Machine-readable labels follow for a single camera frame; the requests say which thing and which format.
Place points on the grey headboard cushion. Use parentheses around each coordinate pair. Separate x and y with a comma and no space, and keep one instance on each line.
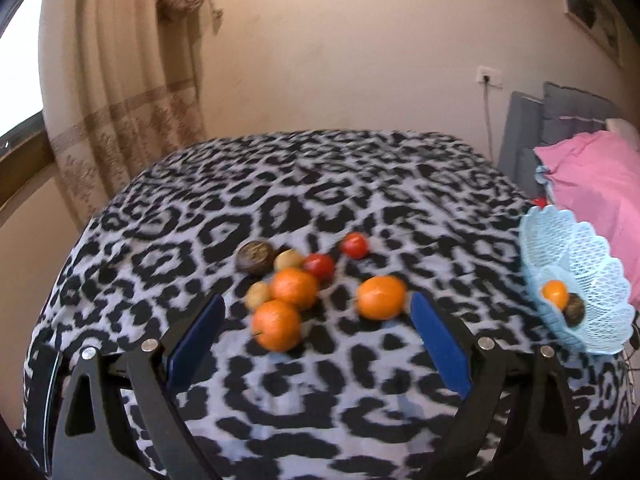
(520,135)
(580,110)

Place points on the light blue cloth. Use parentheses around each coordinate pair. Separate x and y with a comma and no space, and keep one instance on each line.
(544,180)

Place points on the pink blanket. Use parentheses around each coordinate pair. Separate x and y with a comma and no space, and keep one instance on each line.
(595,180)

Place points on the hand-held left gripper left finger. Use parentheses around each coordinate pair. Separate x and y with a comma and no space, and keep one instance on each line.
(200,335)

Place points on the dark brown round fruit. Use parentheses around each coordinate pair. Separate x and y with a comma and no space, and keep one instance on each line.
(255,257)
(575,309)

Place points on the black and white leopard blanket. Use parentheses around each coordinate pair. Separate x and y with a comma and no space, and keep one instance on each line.
(310,185)

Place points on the small red object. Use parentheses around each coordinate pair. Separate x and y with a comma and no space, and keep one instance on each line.
(539,202)

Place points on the white pillow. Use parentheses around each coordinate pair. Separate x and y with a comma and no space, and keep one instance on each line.
(625,132)

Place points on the light blue plastic basket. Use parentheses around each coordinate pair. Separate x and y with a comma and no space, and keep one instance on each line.
(590,265)

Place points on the small yellowish fruit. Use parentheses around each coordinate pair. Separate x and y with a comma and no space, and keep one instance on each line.
(258,295)
(288,259)

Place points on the window pane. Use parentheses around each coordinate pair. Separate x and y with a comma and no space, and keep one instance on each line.
(20,60)

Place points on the white wall socket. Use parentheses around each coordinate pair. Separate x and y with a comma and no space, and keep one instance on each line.
(490,76)

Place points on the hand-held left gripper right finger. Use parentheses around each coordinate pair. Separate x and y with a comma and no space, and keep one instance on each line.
(440,340)

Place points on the framed wall picture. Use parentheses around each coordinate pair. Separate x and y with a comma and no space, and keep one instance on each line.
(590,5)

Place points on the red tomato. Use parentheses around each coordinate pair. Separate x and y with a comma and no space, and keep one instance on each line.
(354,245)
(320,266)

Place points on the orange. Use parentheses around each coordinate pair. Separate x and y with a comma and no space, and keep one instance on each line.
(555,293)
(295,287)
(276,325)
(382,298)

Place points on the brown window frame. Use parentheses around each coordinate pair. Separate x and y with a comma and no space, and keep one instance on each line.
(22,155)

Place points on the beige patterned curtain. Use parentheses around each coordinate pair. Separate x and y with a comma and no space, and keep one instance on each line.
(125,85)

